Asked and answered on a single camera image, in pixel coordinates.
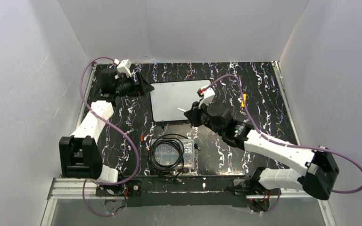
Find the clear plastic parts box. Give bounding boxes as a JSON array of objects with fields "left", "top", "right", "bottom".
[{"left": 151, "top": 139, "right": 196, "bottom": 170}]

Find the small white whiteboard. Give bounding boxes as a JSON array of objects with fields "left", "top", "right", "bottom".
[{"left": 150, "top": 80, "right": 211, "bottom": 122}]

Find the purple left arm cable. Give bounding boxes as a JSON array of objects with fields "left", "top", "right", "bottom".
[{"left": 79, "top": 56, "right": 141, "bottom": 218}]

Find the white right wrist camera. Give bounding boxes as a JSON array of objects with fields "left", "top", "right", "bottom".
[{"left": 197, "top": 86, "right": 215, "bottom": 109}]

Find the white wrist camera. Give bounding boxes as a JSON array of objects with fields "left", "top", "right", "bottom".
[
  {"left": 114, "top": 59, "right": 132, "bottom": 78},
  {"left": 197, "top": 86, "right": 215, "bottom": 109}
]

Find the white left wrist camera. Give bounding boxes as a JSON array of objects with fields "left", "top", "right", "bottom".
[{"left": 114, "top": 59, "right": 132, "bottom": 78}]

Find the aluminium front rail frame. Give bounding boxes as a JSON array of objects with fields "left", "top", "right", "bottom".
[{"left": 47, "top": 176, "right": 329, "bottom": 200}]

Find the coiled black cable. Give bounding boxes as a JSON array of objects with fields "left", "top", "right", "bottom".
[{"left": 147, "top": 134, "right": 201, "bottom": 183}]

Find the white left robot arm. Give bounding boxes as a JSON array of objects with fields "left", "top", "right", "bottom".
[{"left": 59, "top": 68, "right": 154, "bottom": 185}]

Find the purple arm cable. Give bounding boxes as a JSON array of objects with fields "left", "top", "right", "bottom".
[
  {"left": 199, "top": 74, "right": 362, "bottom": 194},
  {"left": 79, "top": 56, "right": 141, "bottom": 218}
]

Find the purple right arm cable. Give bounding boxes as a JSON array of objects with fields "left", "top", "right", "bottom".
[{"left": 199, "top": 74, "right": 362, "bottom": 194}]

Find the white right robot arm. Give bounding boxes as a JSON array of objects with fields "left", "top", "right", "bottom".
[{"left": 183, "top": 102, "right": 339, "bottom": 200}]

